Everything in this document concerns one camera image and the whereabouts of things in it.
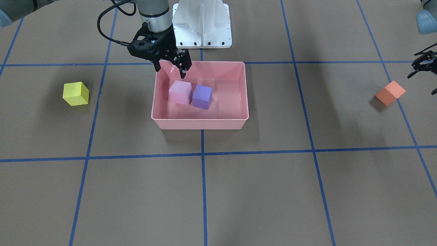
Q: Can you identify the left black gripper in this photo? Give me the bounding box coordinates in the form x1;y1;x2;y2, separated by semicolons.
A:
407;51;437;95

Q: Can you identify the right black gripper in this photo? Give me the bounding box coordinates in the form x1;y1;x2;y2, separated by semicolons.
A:
127;23;192;79

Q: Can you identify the pink foam block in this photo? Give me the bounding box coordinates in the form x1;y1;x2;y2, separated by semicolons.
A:
168;80;192;105

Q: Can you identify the purple foam block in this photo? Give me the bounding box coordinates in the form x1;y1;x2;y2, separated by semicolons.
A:
192;84;213;110

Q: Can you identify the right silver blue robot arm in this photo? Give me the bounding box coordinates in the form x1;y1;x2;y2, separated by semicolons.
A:
0;0;192;79

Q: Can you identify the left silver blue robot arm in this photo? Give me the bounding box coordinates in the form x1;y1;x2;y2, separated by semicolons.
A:
407;0;437;79

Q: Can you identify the pink plastic bin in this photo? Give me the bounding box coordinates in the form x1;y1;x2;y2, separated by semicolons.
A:
151;60;249;130

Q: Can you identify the orange foam block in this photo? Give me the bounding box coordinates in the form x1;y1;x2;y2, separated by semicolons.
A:
376;80;406;106

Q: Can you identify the yellow foam block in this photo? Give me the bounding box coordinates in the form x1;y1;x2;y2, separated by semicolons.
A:
62;81;89;106

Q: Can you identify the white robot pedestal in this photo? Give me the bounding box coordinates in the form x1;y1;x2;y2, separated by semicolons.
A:
171;0;232;49

